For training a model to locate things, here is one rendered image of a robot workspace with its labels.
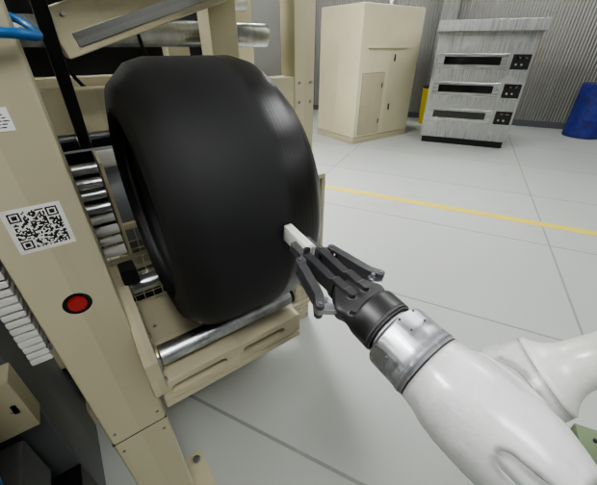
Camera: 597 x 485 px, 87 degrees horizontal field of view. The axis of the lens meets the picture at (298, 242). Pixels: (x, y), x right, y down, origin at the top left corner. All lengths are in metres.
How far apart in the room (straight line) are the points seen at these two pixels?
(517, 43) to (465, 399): 6.04
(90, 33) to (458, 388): 0.98
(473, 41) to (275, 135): 5.76
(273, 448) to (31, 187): 1.34
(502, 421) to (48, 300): 0.67
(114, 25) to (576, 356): 1.06
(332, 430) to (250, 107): 1.41
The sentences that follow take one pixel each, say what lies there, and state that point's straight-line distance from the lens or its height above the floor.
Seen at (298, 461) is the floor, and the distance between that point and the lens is 1.59.
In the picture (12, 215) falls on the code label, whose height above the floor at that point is 1.25.
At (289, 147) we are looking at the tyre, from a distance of 0.55.
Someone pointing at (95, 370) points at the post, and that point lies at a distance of 0.83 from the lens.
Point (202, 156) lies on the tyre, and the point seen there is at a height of 1.33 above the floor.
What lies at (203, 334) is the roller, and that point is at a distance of 0.76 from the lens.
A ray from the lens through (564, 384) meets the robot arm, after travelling 0.51.
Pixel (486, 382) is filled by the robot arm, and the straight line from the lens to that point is 0.37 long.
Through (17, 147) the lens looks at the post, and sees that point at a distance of 0.60.
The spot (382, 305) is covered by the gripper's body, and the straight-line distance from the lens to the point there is 0.40.
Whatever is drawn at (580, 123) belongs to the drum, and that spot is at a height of 0.26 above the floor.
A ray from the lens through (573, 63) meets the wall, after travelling 8.68.
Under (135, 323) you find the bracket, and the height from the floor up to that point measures 0.95.
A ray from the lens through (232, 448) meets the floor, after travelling 1.64.
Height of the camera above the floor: 1.46
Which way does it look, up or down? 32 degrees down
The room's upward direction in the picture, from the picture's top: straight up
